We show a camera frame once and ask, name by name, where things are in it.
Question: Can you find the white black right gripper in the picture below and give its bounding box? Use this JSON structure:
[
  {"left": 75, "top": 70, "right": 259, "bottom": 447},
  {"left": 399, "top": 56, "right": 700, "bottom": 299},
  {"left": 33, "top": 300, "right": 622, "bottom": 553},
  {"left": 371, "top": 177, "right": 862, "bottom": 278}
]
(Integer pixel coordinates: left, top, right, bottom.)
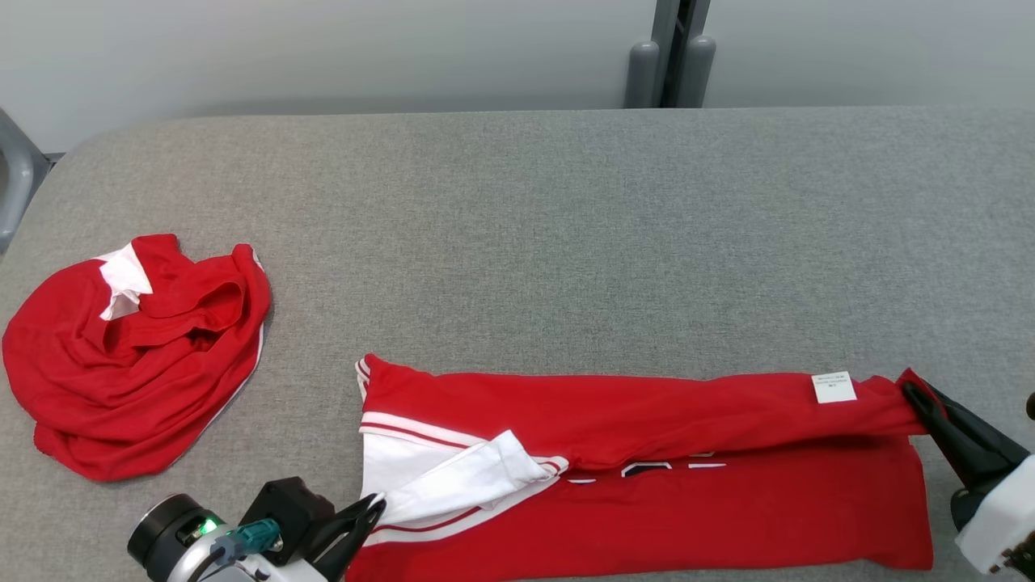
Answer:
[{"left": 903, "top": 383, "right": 1035, "bottom": 577}]

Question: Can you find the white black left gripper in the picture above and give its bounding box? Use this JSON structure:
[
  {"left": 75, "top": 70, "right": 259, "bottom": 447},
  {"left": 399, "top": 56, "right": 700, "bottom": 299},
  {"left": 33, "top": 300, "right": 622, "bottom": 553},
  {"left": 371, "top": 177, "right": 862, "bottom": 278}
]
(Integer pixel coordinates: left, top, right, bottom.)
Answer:
[{"left": 127, "top": 493, "right": 387, "bottom": 582}]

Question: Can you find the plain red shirt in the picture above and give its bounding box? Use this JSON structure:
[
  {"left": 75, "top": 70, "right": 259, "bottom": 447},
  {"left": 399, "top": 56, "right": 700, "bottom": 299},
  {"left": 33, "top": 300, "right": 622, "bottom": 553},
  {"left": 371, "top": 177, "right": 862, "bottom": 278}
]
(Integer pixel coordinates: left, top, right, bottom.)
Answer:
[{"left": 2, "top": 234, "right": 272, "bottom": 483}]

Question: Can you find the red jersey with large number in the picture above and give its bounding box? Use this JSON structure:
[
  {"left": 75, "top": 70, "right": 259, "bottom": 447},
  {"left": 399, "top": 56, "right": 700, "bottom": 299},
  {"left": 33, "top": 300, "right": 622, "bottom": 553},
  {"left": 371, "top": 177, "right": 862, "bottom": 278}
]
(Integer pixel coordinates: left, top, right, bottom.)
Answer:
[{"left": 345, "top": 353, "right": 947, "bottom": 582}]

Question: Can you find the grey cylindrical partition foot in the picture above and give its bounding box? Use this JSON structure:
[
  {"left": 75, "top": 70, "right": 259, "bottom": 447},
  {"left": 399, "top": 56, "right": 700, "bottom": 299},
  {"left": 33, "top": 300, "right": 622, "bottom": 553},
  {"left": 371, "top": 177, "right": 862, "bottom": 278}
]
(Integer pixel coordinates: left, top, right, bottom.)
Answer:
[
  {"left": 678, "top": 35, "right": 717, "bottom": 108},
  {"left": 624, "top": 40, "right": 661, "bottom": 109}
]

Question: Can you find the teal left camera cable connector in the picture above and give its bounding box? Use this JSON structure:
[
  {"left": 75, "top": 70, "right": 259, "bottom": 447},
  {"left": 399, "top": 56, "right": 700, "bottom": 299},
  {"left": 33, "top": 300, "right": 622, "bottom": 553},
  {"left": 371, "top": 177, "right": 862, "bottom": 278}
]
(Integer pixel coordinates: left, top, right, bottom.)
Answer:
[{"left": 210, "top": 519, "right": 284, "bottom": 564}]

